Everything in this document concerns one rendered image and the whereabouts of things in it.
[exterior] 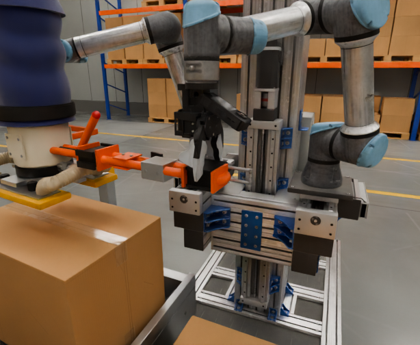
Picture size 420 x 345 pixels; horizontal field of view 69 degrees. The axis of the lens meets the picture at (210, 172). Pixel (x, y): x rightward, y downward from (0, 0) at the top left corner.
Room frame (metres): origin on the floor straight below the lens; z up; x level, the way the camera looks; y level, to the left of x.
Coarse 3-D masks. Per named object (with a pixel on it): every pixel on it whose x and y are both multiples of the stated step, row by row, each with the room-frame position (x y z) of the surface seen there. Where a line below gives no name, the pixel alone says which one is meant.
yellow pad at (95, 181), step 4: (104, 172) 1.00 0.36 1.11; (108, 172) 1.01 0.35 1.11; (84, 176) 0.97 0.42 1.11; (88, 176) 0.97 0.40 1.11; (92, 176) 0.97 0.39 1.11; (96, 176) 0.97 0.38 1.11; (100, 176) 0.97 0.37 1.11; (104, 176) 0.98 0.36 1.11; (108, 176) 0.98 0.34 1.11; (112, 176) 0.99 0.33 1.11; (116, 176) 1.00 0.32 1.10; (88, 180) 0.94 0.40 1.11; (92, 180) 0.94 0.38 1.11; (96, 180) 0.94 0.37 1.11; (100, 180) 0.94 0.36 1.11; (104, 180) 0.95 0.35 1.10; (108, 180) 0.97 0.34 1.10; (112, 180) 0.98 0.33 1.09; (84, 184) 0.95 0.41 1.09; (88, 184) 0.94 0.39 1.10; (92, 184) 0.93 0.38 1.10; (96, 184) 0.93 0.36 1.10; (100, 184) 0.94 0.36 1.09
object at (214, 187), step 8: (184, 168) 0.66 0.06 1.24; (192, 168) 0.65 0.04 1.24; (208, 168) 0.65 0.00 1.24; (216, 168) 0.65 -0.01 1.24; (224, 168) 0.67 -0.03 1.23; (184, 176) 0.66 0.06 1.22; (192, 176) 0.66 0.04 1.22; (208, 176) 0.64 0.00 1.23; (216, 176) 0.63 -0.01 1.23; (184, 184) 0.66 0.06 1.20; (192, 184) 0.66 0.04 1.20; (200, 184) 0.65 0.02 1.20; (208, 184) 0.64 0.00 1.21; (216, 184) 0.63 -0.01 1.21; (224, 184) 0.67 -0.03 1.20
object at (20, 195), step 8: (0, 176) 0.90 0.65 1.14; (8, 176) 0.91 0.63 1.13; (0, 184) 0.89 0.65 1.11; (32, 184) 0.83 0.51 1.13; (0, 192) 0.84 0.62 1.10; (8, 192) 0.84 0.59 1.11; (16, 192) 0.83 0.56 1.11; (24, 192) 0.82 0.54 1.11; (32, 192) 0.82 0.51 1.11; (56, 192) 0.83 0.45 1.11; (64, 192) 0.84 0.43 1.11; (16, 200) 0.80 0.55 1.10; (24, 200) 0.79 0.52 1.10; (32, 200) 0.78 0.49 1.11; (40, 200) 0.78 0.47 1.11; (48, 200) 0.78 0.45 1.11; (56, 200) 0.80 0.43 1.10; (64, 200) 0.82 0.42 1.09; (40, 208) 0.76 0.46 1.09
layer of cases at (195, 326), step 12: (192, 324) 0.91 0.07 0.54; (204, 324) 0.91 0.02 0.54; (216, 324) 0.91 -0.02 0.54; (180, 336) 0.86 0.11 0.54; (192, 336) 0.86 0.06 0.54; (204, 336) 0.86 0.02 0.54; (216, 336) 0.86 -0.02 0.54; (228, 336) 0.86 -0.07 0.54; (240, 336) 0.86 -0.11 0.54; (252, 336) 0.86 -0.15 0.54
